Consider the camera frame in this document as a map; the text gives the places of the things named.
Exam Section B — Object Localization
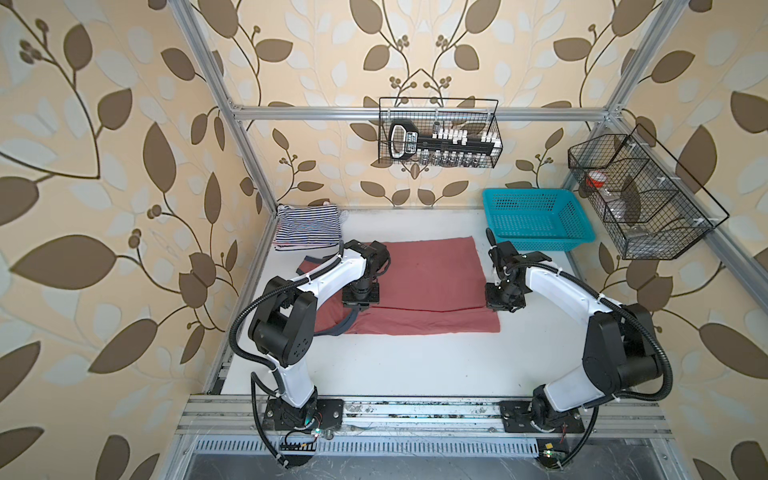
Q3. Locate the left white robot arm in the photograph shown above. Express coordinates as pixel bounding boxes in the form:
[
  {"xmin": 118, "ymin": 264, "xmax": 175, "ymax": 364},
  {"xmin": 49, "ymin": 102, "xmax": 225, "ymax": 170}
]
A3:
[{"xmin": 240, "ymin": 240, "xmax": 391, "ymax": 430}]

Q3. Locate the aluminium frame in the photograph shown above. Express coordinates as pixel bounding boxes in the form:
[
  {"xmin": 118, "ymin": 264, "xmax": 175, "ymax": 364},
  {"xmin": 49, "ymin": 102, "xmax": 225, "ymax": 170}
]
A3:
[{"xmin": 167, "ymin": 0, "xmax": 768, "ymax": 313}]

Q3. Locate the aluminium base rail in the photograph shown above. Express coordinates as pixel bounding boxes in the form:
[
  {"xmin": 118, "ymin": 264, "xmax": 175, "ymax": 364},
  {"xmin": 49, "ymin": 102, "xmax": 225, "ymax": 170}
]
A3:
[{"xmin": 170, "ymin": 395, "xmax": 680, "ymax": 465}]

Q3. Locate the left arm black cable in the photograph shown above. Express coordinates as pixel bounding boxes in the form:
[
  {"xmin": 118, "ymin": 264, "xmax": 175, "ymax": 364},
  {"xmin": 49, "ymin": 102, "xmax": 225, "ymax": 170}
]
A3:
[{"xmin": 227, "ymin": 239, "xmax": 349, "ymax": 469}]

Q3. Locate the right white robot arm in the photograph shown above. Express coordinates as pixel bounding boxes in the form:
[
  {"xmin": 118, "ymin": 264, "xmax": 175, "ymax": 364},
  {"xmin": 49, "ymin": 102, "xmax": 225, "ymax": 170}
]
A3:
[{"xmin": 485, "ymin": 233, "xmax": 673, "ymax": 433}]

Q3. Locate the black wire basket wall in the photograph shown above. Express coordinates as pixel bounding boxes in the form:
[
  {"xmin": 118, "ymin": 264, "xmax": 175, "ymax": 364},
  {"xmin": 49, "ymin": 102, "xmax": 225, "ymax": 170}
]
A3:
[
  {"xmin": 568, "ymin": 124, "xmax": 730, "ymax": 261},
  {"xmin": 378, "ymin": 96, "xmax": 504, "ymax": 169}
]

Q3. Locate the black wire basket back wall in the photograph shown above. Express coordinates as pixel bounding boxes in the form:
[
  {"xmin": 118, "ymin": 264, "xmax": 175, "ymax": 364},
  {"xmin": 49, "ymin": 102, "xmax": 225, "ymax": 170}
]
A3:
[{"xmin": 378, "ymin": 96, "xmax": 504, "ymax": 169}]

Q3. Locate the teal plastic basket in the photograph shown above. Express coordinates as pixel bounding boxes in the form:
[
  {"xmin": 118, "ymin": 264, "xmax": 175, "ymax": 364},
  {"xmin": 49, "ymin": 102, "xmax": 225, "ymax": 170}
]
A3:
[{"xmin": 482, "ymin": 189, "xmax": 596, "ymax": 252}]

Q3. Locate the red capped clear bottle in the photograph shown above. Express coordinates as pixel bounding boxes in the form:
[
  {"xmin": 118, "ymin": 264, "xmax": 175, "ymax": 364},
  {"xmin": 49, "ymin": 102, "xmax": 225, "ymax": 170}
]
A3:
[{"xmin": 585, "ymin": 170, "xmax": 626, "ymax": 221}]

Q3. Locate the black socket tool set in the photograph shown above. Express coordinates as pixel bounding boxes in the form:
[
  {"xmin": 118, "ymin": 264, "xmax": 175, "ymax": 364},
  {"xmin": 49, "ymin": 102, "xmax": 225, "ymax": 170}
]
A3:
[{"xmin": 383, "ymin": 120, "xmax": 503, "ymax": 168}]

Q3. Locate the black wire basket right wall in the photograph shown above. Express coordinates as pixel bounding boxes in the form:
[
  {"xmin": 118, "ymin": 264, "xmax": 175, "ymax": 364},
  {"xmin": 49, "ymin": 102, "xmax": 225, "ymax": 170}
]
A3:
[{"xmin": 568, "ymin": 124, "xmax": 730, "ymax": 261}]

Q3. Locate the maroon garment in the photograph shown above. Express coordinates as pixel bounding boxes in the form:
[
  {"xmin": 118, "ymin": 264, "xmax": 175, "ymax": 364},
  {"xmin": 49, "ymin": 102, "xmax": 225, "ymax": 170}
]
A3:
[{"xmin": 315, "ymin": 237, "xmax": 501, "ymax": 336}]

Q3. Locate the blue white striped tank top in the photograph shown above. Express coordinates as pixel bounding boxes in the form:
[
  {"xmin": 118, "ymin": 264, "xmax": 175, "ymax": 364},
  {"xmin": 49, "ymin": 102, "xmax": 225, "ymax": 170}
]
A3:
[{"xmin": 273, "ymin": 204, "xmax": 342, "ymax": 251}]

